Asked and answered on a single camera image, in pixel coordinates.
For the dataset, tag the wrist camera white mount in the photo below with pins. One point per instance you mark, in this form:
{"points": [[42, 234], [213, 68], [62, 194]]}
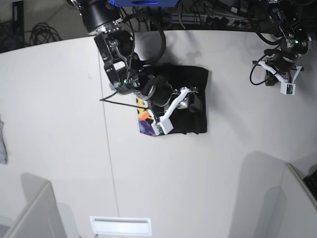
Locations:
{"points": [[273, 76], [178, 101]]}

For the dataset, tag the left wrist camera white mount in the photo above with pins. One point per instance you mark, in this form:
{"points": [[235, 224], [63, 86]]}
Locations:
{"points": [[273, 76]]}

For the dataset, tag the black T-shirt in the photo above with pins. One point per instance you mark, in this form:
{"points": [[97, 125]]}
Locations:
{"points": [[184, 121]]}

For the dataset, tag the grey cloth at left edge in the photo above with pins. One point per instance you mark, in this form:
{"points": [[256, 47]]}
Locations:
{"points": [[3, 150]]}

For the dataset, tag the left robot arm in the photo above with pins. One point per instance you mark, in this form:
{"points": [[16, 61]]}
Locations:
{"points": [[293, 40]]}

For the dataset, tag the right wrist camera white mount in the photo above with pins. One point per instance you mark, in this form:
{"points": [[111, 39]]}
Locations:
{"points": [[178, 101]]}

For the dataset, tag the white box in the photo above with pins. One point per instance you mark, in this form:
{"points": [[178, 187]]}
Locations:
{"points": [[289, 210], [28, 209]]}

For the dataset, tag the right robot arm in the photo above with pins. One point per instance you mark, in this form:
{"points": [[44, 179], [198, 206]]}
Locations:
{"points": [[127, 73]]}

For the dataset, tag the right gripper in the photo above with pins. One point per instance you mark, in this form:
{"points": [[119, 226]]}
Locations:
{"points": [[158, 92]]}

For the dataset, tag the white slot plate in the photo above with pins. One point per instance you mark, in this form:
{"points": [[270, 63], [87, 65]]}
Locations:
{"points": [[121, 226]]}

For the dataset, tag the white box right side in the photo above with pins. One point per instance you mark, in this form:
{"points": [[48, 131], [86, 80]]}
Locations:
{"points": [[289, 210]]}

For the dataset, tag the black keyboard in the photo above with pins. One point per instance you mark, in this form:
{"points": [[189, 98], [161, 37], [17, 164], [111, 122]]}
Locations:
{"points": [[311, 183]]}

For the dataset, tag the white box bottom left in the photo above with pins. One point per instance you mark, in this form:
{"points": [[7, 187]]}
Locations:
{"points": [[28, 209]]}

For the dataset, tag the white power strip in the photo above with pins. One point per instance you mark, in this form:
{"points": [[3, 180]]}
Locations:
{"points": [[188, 18]]}

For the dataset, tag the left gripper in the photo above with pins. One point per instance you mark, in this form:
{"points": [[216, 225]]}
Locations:
{"points": [[282, 64]]}

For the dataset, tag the blue box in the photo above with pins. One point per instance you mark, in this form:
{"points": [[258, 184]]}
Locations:
{"points": [[150, 3]]}

